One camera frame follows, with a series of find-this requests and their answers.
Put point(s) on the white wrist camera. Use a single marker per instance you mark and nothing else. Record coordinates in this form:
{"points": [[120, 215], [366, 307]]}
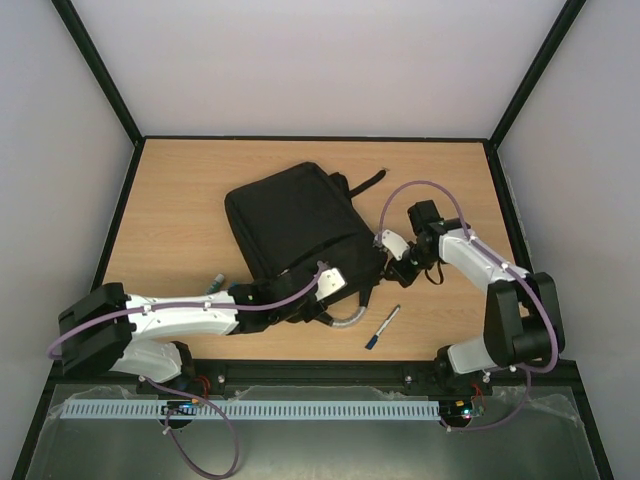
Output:
{"points": [[393, 243], [330, 282]]}

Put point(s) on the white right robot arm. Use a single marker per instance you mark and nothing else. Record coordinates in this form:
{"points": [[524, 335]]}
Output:
{"points": [[522, 319]]}

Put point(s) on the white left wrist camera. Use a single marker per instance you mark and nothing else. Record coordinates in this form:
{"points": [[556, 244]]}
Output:
{"points": [[330, 282]]}

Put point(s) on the white green glue stick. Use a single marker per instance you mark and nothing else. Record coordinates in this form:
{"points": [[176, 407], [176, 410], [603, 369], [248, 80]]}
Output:
{"points": [[216, 285]]}

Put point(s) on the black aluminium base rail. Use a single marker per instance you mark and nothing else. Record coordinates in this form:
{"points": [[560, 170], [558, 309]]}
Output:
{"points": [[412, 378]]}

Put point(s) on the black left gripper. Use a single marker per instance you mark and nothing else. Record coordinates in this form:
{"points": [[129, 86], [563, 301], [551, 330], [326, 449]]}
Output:
{"points": [[311, 315]]}

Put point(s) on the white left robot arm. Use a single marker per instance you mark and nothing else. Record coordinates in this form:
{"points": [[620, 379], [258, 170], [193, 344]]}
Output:
{"points": [[110, 330]]}

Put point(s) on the black student backpack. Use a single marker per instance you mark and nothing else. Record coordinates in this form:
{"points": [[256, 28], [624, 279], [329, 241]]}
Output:
{"points": [[300, 218]]}

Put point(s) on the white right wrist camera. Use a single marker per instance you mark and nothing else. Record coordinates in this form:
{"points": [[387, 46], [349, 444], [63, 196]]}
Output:
{"points": [[393, 243]]}

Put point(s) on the light blue slotted cable duct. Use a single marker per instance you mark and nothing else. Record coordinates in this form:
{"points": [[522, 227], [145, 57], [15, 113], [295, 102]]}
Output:
{"points": [[252, 410]]}

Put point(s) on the blue capped white pen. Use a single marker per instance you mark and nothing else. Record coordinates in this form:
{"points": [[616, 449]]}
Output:
{"points": [[375, 337]]}

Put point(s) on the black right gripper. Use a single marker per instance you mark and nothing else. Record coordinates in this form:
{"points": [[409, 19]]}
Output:
{"points": [[397, 270]]}

